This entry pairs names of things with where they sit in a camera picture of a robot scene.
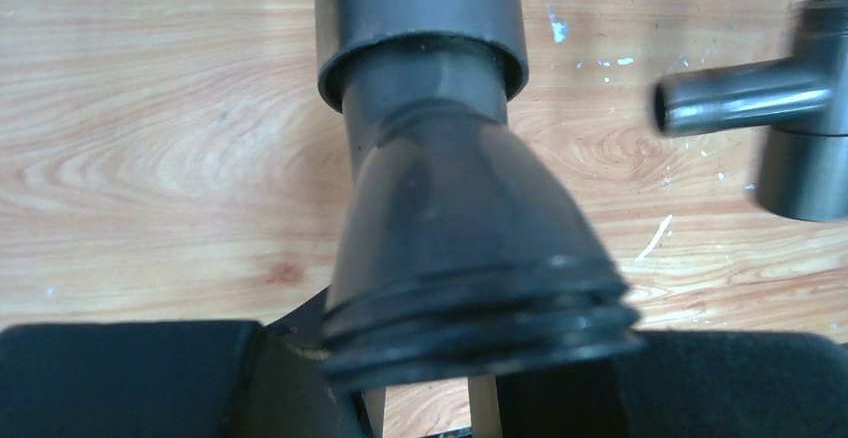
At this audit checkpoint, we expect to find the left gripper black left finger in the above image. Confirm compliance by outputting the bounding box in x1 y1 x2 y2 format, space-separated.
1 294 371 437

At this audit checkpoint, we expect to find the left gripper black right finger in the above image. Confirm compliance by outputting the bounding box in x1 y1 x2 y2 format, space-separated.
497 331 847 437

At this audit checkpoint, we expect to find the grey faucet with lever handle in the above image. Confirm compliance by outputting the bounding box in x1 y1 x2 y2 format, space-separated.
315 0 641 391

